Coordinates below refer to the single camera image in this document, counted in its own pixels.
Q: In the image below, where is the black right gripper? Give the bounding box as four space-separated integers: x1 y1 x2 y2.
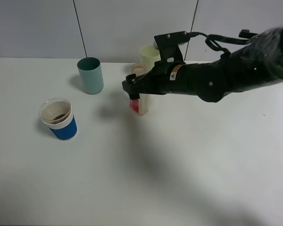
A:
122 60 226 103

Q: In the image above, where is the clear bottle with pink label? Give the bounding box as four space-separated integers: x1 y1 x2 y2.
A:
130 64 150 115

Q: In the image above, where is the blue sleeved paper cup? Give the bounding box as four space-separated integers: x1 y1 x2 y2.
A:
39 98 77 141

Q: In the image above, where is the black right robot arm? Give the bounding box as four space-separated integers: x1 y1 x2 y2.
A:
122 25 283 103

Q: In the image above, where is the pale green plastic cup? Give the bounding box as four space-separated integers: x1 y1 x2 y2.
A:
139 45 160 72

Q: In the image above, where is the teal plastic cup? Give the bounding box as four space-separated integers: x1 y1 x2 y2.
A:
77 57 104 95

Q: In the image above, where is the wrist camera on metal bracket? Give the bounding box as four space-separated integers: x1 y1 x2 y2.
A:
154 31 190 63

